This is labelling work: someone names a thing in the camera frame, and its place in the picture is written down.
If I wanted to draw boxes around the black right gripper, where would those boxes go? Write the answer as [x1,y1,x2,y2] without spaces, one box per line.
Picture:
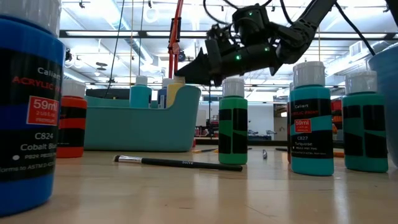
[175,38,283,87]

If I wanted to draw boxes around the black lettered brush silver ferrule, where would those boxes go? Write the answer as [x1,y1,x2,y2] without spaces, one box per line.
[113,154,244,172]

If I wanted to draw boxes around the small turquoise paint bottle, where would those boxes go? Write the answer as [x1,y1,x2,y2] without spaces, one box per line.
[289,60,335,177]

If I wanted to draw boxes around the small orange paint bottle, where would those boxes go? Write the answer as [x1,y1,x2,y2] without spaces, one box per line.
[56,79,88,159]

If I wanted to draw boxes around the small cobalt blue paint bottle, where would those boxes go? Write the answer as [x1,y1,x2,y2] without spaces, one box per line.
[0,0,65,218]

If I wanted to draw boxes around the small teal green paint bottle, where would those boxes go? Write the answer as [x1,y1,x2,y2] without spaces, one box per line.
[342,70,389,174]

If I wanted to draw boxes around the large yellow paint bottle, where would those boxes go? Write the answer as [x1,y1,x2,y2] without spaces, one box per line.
[165,76,187,109]

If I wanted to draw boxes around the large turquoise paint bottle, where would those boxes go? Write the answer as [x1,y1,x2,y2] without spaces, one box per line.
[129,75,153,109]

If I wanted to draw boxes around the red desk lamp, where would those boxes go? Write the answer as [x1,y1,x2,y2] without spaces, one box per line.
[167,0,185,80]

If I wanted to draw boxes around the teal plastic caddy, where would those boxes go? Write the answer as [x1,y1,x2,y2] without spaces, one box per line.
[83,85,202,153]

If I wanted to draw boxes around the black monitor screen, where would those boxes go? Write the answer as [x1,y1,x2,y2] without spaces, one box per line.
[85,88,131,100]

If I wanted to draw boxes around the shelf with red bins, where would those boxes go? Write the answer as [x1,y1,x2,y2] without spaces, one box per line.
[330,99,344,141]

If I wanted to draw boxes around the black brush orange bristles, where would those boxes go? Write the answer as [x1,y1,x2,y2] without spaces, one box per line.
[274,147,345,158]

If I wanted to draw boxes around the blue plastic cup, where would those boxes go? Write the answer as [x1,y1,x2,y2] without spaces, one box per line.
[368,42,398,168]

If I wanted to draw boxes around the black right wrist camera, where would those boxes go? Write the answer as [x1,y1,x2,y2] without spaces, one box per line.
[205,23,239,50]

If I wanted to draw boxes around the black hanging cable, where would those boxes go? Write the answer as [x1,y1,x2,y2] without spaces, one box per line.
[138,0,146,77]
[103,0,126,98]

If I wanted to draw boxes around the overhead frame light bar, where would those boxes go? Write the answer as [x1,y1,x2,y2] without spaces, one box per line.
[58,29,398,40]

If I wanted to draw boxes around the white hanging ring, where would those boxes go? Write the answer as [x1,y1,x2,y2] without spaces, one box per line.
[143,5,160,24]

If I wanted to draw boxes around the silver ventilation duct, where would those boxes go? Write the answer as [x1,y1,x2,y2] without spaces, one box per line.
[325,40,389,76]

